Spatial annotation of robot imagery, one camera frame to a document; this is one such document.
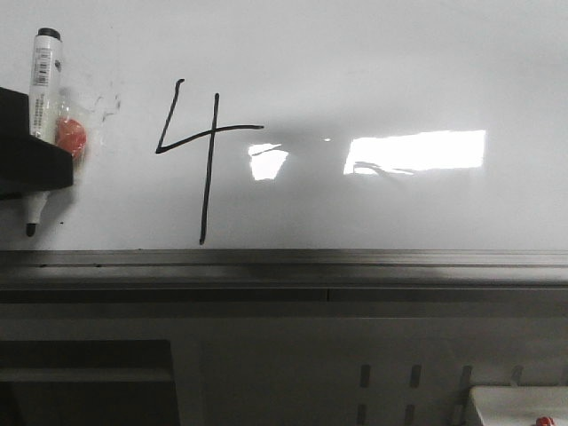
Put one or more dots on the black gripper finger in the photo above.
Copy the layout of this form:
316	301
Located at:
28	164

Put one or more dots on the red round magnet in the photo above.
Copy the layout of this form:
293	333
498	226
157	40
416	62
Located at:
79	123

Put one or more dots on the white whiteboard marker pen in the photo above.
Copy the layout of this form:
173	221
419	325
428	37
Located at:
44	85

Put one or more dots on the grey metal whiteboard tray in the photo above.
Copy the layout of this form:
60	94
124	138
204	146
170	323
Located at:
334	275

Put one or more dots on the white slotted pegboard panel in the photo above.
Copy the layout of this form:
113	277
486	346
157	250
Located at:
356	371

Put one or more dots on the white plastic box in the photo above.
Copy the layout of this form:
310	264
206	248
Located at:
522	405

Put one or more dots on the small red object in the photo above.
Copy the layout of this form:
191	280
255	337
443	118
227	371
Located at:
545	421

